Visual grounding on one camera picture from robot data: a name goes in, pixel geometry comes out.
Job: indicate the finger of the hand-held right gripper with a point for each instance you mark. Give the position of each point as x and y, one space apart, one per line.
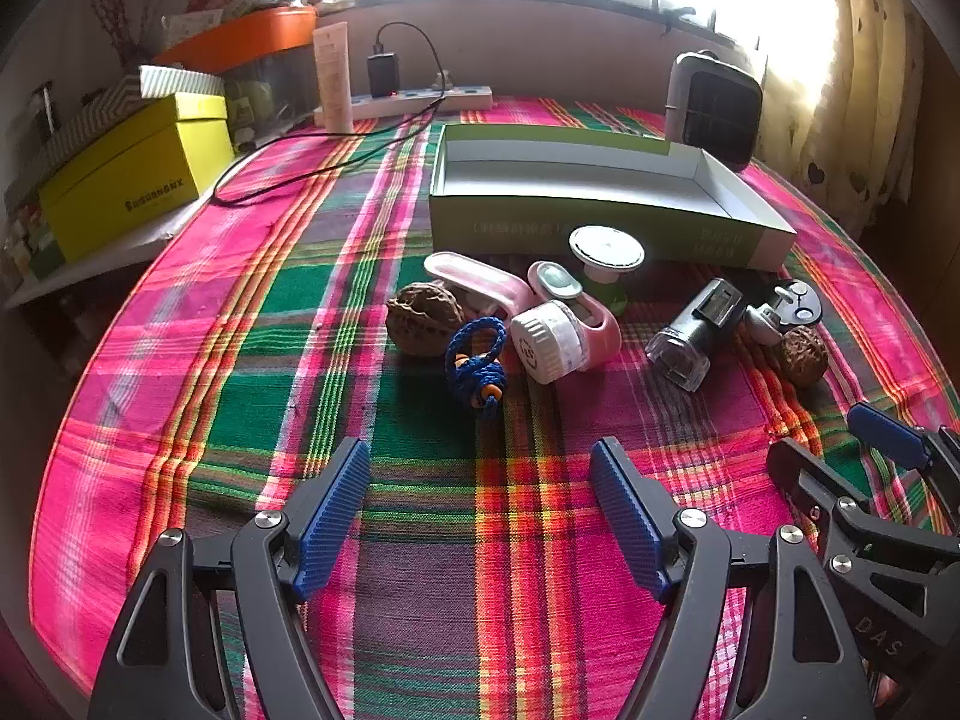
885 435
799 469

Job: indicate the cream heart-print curtain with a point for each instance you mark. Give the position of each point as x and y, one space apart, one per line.
847 90

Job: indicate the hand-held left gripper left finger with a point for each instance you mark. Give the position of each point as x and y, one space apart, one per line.
334 517

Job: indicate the large brown walnut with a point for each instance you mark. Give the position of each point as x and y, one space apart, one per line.
416 319

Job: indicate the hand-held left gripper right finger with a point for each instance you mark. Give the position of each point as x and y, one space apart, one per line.
626 517

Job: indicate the green glass jar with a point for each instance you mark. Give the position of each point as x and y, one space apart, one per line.
247 101

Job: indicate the black oval with white buttons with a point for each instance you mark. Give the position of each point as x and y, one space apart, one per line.
799 304

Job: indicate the white round jar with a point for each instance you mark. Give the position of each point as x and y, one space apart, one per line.
544 341

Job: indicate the pink plastic case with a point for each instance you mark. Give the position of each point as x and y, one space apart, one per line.
472 281

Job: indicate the small brown walnut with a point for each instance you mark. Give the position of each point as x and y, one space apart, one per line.
802 358

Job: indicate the white cardboard box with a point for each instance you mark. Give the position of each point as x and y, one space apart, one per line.
585 180

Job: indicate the dried twigs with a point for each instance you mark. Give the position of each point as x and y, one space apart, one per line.
120 7

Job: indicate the white disc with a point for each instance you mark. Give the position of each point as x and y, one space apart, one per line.
607 251

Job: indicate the white rounded object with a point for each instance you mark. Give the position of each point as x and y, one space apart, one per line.
761 326

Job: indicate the beige cream tube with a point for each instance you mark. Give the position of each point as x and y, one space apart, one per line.
332 75

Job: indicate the plaid tablecloth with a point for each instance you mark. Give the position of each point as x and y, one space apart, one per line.
225 390

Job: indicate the green striped box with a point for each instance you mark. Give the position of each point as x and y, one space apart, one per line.
176 81

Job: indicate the small grey heater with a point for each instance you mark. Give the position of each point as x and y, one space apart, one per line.
712 109

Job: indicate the black and clear device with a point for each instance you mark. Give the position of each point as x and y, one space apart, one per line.
694 334

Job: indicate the white power plug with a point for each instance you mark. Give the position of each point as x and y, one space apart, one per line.
442 79

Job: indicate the black charger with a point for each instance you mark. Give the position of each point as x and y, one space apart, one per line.
381 75

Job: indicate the white power strip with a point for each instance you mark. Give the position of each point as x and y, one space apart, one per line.
420 99

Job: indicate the orange tray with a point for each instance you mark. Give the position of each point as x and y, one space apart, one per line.
247 34

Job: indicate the yellow cardboard box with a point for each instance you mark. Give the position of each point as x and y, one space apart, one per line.
127 180

